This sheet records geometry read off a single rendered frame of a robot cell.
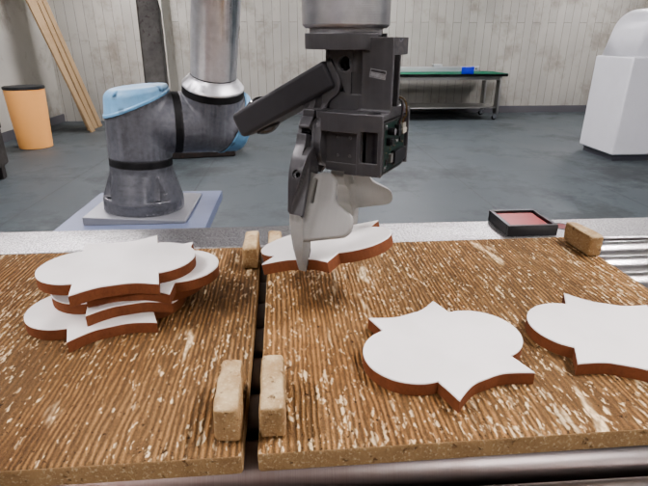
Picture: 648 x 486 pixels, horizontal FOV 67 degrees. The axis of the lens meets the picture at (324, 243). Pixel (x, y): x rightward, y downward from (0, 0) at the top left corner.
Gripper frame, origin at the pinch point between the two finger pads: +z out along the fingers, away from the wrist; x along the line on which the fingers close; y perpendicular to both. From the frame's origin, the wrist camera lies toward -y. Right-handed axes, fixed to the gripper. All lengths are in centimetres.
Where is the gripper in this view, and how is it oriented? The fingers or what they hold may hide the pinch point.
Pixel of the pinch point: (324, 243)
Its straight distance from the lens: 50.8
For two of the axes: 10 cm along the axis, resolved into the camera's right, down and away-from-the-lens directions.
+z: 0.0, 9.2, 3.8
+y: 8.9, 1.8, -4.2
